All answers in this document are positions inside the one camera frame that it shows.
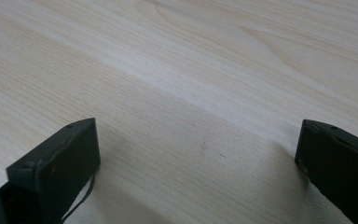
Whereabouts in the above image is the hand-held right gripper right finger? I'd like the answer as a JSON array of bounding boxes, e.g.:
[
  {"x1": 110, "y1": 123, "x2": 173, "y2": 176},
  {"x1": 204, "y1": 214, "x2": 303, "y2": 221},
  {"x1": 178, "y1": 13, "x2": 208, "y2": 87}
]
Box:
[{"x1": 294, "y1": 119, "x2": 358, "y2": 224}]

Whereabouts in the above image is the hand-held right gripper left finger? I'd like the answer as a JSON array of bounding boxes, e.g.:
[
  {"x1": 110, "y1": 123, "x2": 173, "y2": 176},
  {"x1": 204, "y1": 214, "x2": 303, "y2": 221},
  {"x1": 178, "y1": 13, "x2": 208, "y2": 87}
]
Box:
[{"x1": 0, "y1": 118, "x2": 102, "y2": 224}]

